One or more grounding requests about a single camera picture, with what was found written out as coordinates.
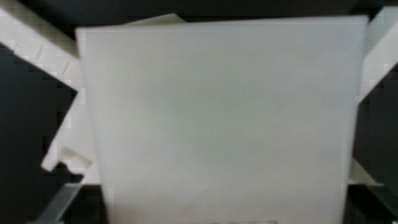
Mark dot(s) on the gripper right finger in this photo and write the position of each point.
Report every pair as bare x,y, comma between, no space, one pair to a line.
371,205

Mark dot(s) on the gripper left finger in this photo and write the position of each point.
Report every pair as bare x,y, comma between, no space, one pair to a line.
75,207

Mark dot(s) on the white cabinet body box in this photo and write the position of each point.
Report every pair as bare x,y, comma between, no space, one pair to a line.
71,148

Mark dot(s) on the white cabinet top block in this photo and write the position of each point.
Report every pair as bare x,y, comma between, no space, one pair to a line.
222,100

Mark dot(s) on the white U-shaped fence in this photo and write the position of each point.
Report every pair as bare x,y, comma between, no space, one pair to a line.
39,43

